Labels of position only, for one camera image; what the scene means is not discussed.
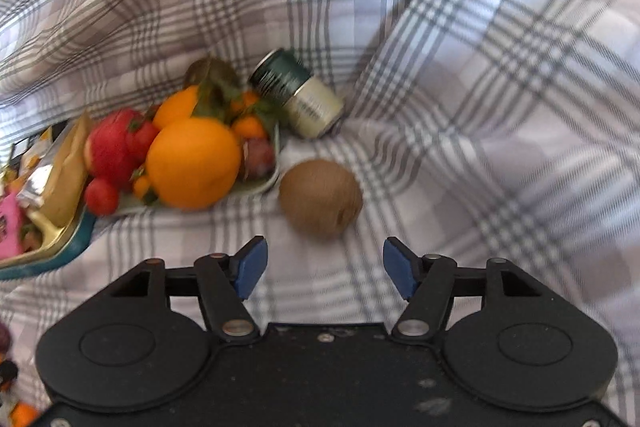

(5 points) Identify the orange mandarin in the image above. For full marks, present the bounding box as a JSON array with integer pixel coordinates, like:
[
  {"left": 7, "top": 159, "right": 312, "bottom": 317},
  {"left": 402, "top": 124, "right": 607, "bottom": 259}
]
[{"left": 9, "top": 402, "right": 40, "bottom": 427}]

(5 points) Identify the tan paper snack bag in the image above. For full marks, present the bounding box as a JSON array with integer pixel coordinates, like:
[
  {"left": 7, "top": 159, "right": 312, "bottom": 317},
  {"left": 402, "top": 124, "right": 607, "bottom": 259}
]
[{"left": 32, "top": 112, "right": 93, "bottom": 228}]

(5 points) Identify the brown kiwi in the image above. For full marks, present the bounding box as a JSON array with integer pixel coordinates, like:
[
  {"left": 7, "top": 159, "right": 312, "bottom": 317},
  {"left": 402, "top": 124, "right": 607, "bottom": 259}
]
[{"left": 279, "top": 159, "right": 363, "bottom": 239}]

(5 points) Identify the red apple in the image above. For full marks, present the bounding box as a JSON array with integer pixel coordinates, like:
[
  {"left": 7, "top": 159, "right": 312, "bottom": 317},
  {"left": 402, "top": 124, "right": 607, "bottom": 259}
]
[{"left": 84, "top": 108, "right": 141, "bottom": 191}]

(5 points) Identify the dark purple plum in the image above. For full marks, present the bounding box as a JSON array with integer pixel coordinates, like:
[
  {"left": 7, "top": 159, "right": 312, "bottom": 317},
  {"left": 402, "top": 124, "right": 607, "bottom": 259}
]
[{"left": 0, "top": 323, "right": 12, "bottom": 357}]

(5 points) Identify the teal snack tray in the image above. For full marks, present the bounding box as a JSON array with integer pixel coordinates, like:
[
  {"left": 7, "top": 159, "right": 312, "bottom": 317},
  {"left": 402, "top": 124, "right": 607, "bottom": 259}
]
[{"left": 0, "top": 118, "right": 99, "bottom": 283}]

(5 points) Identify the pink snack packet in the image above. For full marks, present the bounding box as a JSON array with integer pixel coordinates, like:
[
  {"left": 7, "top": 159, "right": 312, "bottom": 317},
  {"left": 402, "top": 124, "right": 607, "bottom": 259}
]
[{"left": 0, "top": 193, "right": 24, "bottom": 260}]

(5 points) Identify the small red tomato on plate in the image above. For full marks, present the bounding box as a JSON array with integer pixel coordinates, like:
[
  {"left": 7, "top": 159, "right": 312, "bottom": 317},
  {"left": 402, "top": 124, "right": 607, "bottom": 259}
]
[{"left": 85, "top": 178, "right": 119, "bottom": 217}]

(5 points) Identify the white fruit plate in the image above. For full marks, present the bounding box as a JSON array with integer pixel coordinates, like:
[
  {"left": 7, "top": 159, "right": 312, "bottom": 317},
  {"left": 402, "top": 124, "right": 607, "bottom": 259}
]
[{"left": 113, "top": 124, "right": 279, "bottom": 215}]

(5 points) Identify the green cream tin can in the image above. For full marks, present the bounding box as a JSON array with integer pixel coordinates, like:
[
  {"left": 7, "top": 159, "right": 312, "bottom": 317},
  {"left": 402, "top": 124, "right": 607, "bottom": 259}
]
[{"left": 248, "top": 48, "right": 345, "bottom": 140}]

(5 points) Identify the grey plaid bed sheet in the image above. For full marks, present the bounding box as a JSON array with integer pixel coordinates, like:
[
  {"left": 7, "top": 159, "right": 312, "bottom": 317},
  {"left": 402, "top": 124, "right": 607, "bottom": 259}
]
[{"left": 1, "top": 0, "right": 639, "bottom": 425}]

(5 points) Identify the big orange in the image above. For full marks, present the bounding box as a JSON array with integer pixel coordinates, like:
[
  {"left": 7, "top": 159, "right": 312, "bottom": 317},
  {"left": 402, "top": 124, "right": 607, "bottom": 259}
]
[{"left": 145, "top": 117, "right": 242, "bottom": 210}]

